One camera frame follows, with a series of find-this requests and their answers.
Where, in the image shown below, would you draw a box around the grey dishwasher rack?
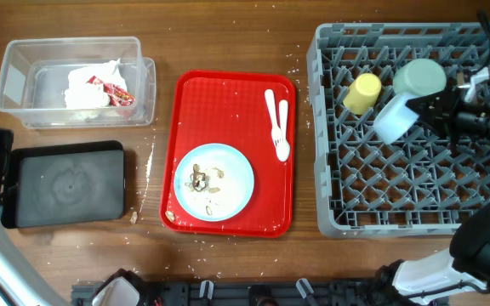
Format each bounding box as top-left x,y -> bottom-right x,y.
306,23 -> 490,238

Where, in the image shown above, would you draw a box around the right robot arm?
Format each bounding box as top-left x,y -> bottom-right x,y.
366,90 -> 490,305

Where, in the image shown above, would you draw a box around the red snack wrapper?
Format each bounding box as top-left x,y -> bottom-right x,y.
88,76 -> 135,106

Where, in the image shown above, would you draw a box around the red serving tray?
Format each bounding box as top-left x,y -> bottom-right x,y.
159,71 -> 296,238

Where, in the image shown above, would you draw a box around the nut shell on table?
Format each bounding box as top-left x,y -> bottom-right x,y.
129,212 -> 138,224

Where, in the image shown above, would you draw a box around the light blue plate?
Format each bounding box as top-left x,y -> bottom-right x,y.
173,143 -> 255,222

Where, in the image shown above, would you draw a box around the yellow plastic cup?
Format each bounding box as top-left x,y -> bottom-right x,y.
343,73 -> 382,115

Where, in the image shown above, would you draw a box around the black plastic tray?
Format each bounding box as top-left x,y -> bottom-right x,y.
0,140 -> 126,229

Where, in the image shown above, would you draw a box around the light blue bowl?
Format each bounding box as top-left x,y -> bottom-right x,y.
373,93 -> 419,145

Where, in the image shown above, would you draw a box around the white napkin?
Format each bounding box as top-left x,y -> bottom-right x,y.
64,59 -> 128,109

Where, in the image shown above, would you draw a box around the food scraps on plate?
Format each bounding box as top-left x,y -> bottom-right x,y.
185,164 -> 225,217

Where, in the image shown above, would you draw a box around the white plastic fork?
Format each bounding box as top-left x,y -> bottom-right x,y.
265,88 -> 282,148

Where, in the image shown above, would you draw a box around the green bowl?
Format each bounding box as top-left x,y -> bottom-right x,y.
393,59 -> 447,96

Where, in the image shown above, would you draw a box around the white plastic spoon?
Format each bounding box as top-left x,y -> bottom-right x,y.
276,99 -> 291,162

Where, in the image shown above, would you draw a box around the nut shell on tray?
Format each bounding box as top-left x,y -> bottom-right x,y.
165,211 -> 175,223

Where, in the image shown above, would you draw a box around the clear plastic waste bin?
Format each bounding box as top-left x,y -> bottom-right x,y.
0,37 -> 157,129

